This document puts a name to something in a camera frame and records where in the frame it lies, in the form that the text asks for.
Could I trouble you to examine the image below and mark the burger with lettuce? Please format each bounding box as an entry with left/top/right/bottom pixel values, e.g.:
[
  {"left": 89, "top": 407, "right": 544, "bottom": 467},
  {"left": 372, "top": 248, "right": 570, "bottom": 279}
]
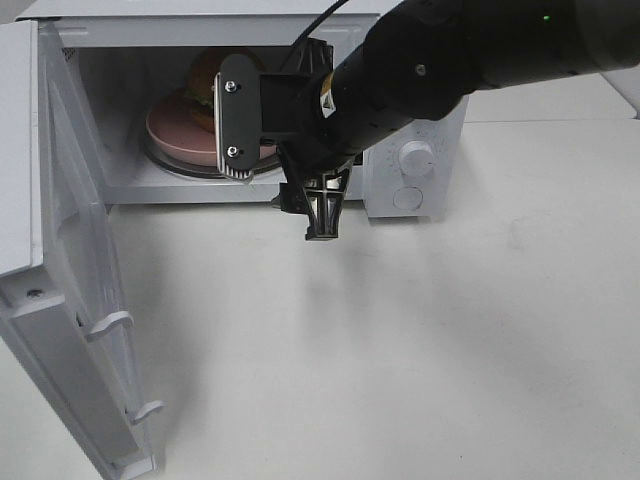
[{"left": 184, "top": 47, "right": 265, "bottom": 133}]

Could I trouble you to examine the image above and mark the glass microwave turntable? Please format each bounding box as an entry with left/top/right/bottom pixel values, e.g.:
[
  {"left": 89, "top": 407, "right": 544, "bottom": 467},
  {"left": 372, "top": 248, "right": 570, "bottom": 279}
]
[{"left": 140, "top": 133, "right": 280, "bottom": 179}]

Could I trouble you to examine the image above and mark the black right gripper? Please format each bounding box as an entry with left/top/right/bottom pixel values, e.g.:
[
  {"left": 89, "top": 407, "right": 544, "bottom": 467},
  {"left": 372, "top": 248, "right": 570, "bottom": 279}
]
[{"left": 276, "top": 38, "right": 415, "bottom": 241}]

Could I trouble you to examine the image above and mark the pink round plate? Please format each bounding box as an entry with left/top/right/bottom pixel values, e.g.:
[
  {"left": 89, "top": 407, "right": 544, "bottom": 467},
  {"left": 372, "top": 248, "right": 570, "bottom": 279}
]
[{"left": 145, "top": 89, "right": 279, "bottom": 170}]

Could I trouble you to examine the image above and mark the white microwave door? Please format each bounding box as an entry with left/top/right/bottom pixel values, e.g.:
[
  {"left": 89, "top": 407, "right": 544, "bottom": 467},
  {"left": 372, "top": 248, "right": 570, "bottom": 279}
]
[{"left": 1, "top": 20, "right": 163, "bottom": 479}]

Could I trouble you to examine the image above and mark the white microwave oven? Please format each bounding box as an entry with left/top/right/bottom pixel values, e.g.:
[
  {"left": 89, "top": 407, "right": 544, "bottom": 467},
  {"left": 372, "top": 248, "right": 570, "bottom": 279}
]
[{"left": 14, "top": 0, "right": 471, "bottom": 221}]

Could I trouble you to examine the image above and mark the black camera cable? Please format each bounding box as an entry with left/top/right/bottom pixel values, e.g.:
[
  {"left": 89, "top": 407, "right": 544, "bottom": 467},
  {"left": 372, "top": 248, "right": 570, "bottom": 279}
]
[{"left": 282, "top": 0, "right": 351, "bottom": 74}]

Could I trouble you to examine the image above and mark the white round door button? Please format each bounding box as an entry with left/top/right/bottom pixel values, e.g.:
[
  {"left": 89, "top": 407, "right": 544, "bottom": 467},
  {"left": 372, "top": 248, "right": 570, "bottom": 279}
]
[{"left": 393, "top": 187, "right": 423, "bottom": 211}]

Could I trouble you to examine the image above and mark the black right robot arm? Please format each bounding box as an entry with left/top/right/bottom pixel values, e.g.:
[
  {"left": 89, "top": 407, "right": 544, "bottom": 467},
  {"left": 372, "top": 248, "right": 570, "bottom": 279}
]
[{"left": 277, "top": 1, "right": 639, "bottom": 240}]

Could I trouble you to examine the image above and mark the white lower microwave knob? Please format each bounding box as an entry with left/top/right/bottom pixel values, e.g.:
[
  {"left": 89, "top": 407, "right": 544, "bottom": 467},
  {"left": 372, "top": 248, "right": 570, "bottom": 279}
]
[{"left": 398, "top": 141, "right": 435, "bottom": 177}]

